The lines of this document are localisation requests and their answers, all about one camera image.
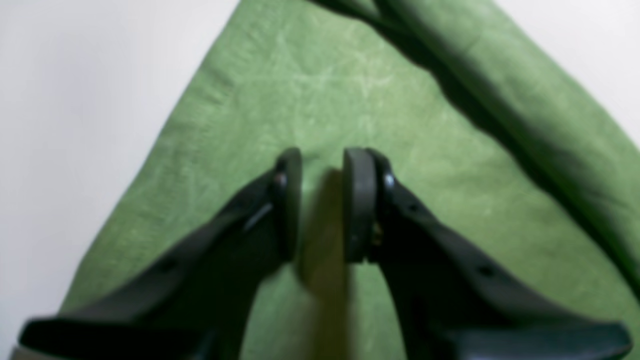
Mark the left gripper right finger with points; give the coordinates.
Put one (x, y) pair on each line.
(453, 301)

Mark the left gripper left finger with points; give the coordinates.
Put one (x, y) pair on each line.
(194, 301)

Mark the green t-shirt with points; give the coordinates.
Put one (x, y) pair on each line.
(296, 73)

